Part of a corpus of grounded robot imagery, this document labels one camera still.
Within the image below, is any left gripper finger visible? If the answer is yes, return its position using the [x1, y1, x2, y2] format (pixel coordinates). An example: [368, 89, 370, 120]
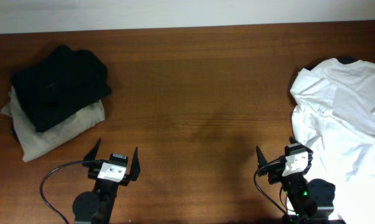
[83, 138, 101, 161]
[129, 147, 141, 181]

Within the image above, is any white t-shirt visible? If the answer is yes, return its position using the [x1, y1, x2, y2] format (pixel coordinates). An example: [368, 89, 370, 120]
[290, 58, 375, 223]

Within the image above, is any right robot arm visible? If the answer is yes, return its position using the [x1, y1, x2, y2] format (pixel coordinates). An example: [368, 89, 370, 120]
[253, 137, 345, 224]

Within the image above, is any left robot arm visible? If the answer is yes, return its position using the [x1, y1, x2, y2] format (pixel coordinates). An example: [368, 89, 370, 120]
[72, 139, 141, 224]

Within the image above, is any beige folded garment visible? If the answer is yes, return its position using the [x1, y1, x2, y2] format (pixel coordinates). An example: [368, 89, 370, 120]
[1, 88, 105, 162]

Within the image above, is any black folded garment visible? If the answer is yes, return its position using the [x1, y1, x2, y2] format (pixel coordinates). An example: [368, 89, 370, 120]
[11, 45, 111, 133]

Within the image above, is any dark navy garment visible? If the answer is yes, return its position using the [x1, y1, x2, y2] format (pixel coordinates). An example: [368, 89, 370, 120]
[303, 55, 358, 70]

